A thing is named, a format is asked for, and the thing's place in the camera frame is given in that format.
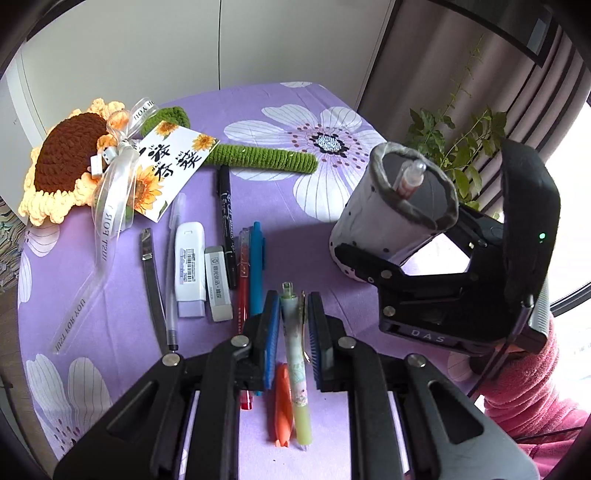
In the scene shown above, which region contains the light green pen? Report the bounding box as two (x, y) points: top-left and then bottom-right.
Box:
(280, 281), (313, 450)

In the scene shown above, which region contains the patterned cloth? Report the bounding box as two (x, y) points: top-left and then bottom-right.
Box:
(0, 198), (23, 282)

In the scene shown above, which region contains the blue pen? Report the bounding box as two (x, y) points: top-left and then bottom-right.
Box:
(249, 222), (267, 398)

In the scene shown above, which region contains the black marker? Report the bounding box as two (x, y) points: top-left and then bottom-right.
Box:
(216, 164), (239, 289)

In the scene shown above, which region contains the white eraser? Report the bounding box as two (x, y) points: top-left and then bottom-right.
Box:
(204, 246), (234, 322)

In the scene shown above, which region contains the crochet sunflower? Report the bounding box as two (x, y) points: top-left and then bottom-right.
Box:
(18, 98), (319, 227)

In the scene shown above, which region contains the sunflower gift card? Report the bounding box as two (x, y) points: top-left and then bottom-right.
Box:
(131, 121), (220, 222)

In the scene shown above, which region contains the red checkered pen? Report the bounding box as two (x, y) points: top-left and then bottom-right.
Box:
(392, 161), (426, 199)

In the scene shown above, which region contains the striped curtain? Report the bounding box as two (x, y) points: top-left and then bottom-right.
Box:
(360, 0), (591, 217)

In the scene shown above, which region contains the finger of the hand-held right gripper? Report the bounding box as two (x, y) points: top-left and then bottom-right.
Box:
(329, 242), (472, 320)
(455, 203), (505, 259)

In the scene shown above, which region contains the white wardrobe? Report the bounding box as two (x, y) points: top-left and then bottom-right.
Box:
(9, 0), (398, 148)

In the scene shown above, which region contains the person's right forearm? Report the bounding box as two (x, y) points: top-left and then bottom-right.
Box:
(471, 318), (591, 480)

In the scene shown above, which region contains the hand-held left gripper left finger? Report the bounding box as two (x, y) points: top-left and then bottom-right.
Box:
(53, 301), (282, 480)

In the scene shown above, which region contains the clear pen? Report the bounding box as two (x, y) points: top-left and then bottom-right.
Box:
(164, 193), (188, 354)

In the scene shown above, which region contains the green potted plant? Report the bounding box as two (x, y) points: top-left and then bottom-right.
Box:
(405, 37), (509, 213)

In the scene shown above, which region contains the orange fish-shaped cutter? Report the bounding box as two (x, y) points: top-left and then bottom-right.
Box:
(274, 363), (295, 448)

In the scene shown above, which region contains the white translucent ribbon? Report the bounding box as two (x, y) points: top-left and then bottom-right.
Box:
(46, 97), (162, 356)

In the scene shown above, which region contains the black cable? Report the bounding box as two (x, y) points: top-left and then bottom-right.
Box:
(465, 344), (509, 398)

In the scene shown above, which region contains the black metal strip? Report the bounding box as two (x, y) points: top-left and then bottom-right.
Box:
(139, 228), (168, 356)

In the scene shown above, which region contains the purple floral tablecloth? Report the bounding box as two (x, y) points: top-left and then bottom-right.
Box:
(17, 82), (509, 480)

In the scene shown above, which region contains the grey dotted pen holder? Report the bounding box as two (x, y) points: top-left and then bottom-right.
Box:
(329, 142), (460, 282)

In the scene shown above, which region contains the white correction tape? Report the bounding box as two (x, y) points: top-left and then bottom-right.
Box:
(174, 222), (206, 319)

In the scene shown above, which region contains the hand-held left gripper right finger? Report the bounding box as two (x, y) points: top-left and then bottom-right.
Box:
(307, 291), (541, 480)

